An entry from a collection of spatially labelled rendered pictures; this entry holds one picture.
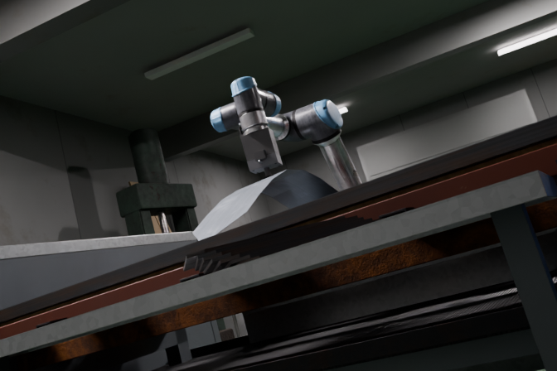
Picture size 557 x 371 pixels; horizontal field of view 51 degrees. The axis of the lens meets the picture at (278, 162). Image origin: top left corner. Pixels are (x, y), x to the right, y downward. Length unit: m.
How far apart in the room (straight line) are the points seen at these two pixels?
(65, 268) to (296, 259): 1.40
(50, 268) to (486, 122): 9.67
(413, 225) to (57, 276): 1.52
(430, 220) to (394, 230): 0.05
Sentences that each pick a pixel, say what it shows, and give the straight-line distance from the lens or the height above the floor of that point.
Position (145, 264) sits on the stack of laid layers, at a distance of 1.36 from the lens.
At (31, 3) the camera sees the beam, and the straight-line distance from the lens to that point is 4.45.
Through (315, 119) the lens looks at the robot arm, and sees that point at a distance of 2.08.
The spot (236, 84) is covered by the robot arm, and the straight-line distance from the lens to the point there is 1.69.
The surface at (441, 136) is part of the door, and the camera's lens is 11.08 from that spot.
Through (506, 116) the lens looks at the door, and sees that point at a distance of 11.11.
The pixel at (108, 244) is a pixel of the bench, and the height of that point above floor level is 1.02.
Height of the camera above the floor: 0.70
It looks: 12 degrees up
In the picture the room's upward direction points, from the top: 16 degrees counter-clockwise
